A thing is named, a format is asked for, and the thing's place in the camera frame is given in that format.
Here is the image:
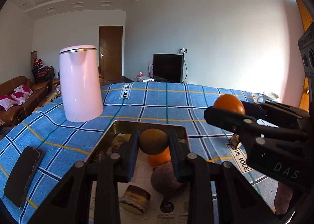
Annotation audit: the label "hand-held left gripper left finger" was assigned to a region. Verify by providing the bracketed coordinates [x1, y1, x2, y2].
[29, 129, 140, 224]

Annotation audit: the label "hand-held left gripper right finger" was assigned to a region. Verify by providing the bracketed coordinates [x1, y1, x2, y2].
[168, 129, 280, 224]

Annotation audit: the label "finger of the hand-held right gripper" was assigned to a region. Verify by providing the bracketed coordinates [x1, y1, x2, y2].
[240, 101, 310, 129]
[204, 106, 309, 141]

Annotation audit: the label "large mandarin orange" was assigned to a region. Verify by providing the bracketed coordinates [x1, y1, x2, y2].
[147, 147, 171, 168]

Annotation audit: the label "dark chocolate pastry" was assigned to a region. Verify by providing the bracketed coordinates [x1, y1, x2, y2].
[109, 138, 123, 153]
[92, 150, 108, 163]

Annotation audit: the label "brown kiwi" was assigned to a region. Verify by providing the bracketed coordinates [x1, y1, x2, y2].
[139, 128, 170, 155]

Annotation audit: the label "purple passion fruit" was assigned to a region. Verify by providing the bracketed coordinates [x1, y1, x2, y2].
[150, 162, 189, 196]

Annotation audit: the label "pink tin box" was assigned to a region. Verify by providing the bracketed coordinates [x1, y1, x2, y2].
[85, 120, 214, 224]

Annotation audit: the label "layered chocolate cake slice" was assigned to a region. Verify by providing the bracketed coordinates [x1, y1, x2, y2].
[118, 185, 151, 215]

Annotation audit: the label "person's right hand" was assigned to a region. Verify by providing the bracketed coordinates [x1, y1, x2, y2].
[274, 181, 293, 215]

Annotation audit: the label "white printed mug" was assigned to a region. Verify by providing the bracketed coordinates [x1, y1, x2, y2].
[256, 91, 279, 104]

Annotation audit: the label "wrapped chocolate cake roll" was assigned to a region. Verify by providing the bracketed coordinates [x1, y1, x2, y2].
[229, 134, 242, 147]

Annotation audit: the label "blue plaid tablecloth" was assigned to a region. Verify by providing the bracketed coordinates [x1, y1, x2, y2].
[0, 82, 314, 224]

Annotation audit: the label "black television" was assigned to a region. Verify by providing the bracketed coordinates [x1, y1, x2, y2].
[152, 53, 184, 83]

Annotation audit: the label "pink electric kettle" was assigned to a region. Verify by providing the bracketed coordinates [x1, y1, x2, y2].
[59, 45, 104, 123]

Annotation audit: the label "dark brown room door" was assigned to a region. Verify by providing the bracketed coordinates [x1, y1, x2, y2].
[99, 25, 123, 82]

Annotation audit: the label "black smartphone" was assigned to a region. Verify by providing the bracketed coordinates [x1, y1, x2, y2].
[4, 146, 45, 209]

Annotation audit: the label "brown leather sofa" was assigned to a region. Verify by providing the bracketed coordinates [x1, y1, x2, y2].
[0, 76, 53, 127]

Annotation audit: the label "stacked dark chairs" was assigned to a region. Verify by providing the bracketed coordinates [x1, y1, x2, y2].
[32, 64, 56, 84]

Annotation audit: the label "floral pillow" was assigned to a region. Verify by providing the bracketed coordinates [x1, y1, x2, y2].
[12, 85, 34, 103]
[0, 94, 19, 110]

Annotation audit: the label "black power cable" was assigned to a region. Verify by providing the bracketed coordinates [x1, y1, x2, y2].
[183, 52, 189, 83]

